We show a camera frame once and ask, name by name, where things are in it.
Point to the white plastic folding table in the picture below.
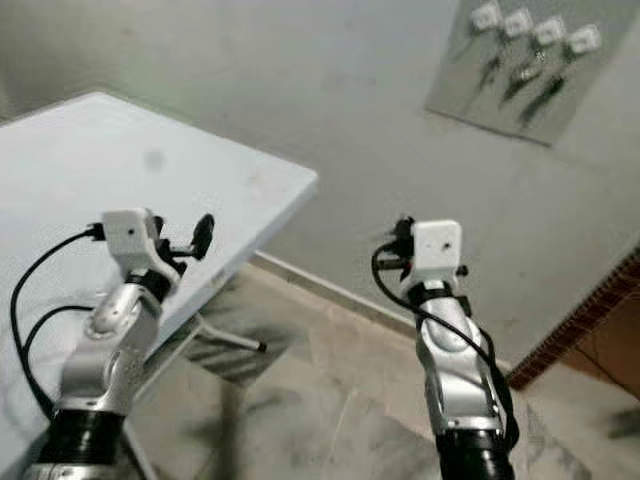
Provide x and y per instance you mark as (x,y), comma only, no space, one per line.
(80,170)

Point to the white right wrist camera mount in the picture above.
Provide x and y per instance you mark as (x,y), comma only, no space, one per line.
(438,250)

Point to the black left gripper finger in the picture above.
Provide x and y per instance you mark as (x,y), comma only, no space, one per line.
(205,231)

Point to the white square wall hook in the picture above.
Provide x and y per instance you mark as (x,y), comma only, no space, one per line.
(518,22)
(583,40)
(487,15)
(550,30)

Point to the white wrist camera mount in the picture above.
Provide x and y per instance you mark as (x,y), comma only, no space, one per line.
(438,250)
(125,238)

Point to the dark key bunch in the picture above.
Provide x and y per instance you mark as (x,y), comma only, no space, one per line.
(490,70)
(548,98)

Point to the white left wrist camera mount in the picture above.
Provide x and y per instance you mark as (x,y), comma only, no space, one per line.
(125,238)

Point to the white skirting board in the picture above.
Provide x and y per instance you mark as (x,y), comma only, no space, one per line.
(340,290)

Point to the grey key hook board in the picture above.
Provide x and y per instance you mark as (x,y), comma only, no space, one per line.
(460,95)

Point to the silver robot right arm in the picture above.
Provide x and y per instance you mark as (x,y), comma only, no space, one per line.
(460,370)

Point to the silver key bunch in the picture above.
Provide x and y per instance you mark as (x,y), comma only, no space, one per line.
(525,72)

